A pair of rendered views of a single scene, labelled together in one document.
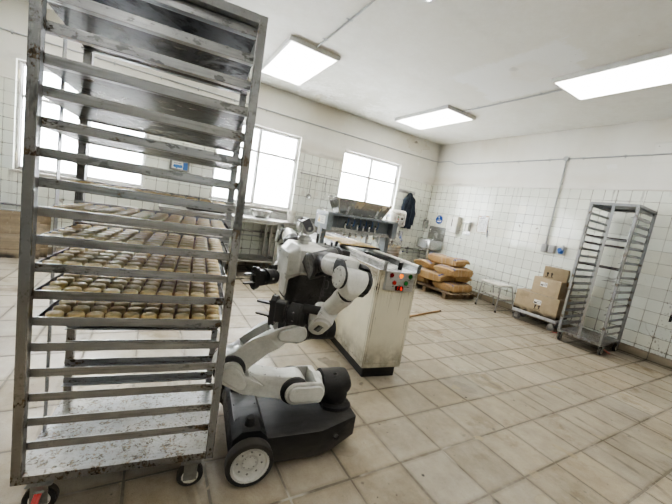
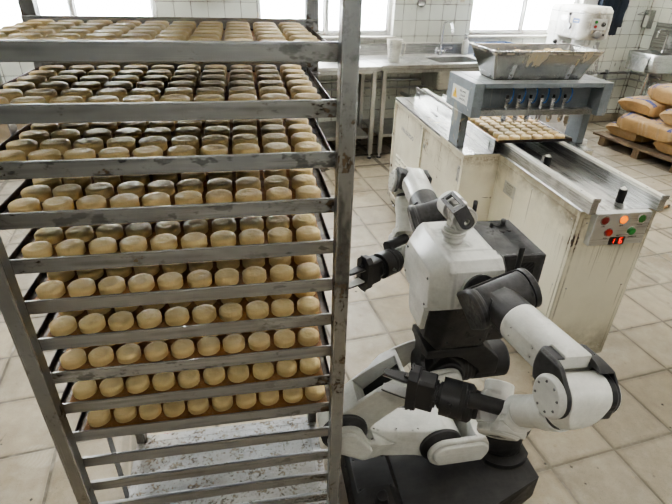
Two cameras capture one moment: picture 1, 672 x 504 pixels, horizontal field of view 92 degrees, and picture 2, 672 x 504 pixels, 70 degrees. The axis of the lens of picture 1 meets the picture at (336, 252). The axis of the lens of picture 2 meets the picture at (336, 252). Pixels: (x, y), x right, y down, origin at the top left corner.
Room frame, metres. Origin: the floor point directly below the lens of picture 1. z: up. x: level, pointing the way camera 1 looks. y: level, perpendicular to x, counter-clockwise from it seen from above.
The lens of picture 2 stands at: (0.42, 0.21, 1.61)
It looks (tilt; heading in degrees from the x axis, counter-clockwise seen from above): 30 degrees down; 13
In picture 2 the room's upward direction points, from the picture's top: 2 degrees clockwise
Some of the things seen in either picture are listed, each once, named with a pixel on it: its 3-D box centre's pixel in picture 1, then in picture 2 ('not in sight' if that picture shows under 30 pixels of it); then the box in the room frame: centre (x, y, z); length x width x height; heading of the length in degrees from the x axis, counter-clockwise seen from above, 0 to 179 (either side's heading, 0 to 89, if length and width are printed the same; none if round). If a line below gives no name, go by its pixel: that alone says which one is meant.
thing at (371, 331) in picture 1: (368, 306); (547, 252); (2.67, -0.35, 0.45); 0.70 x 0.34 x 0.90; 23
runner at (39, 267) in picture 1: (141, 272); (198, 359); (1.13, 0.67, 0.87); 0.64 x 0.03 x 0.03; 114
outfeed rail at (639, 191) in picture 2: (360, 247); (530, 130); (3.29, -0.24, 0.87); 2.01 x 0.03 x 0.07; 23
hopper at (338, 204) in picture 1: (358, 208); (532, 62); (3.13, -0.15, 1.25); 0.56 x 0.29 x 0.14; 113
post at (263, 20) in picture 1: (233, 255); (339, 319); (1.22, 0.38, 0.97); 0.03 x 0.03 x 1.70; 24
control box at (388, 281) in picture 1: (399, 281); (617, 227); (2.33, -0.49, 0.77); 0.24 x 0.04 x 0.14; 113
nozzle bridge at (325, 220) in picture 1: (354, 233); (522, 110); (3.13, -0.15, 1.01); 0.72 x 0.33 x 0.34; 113
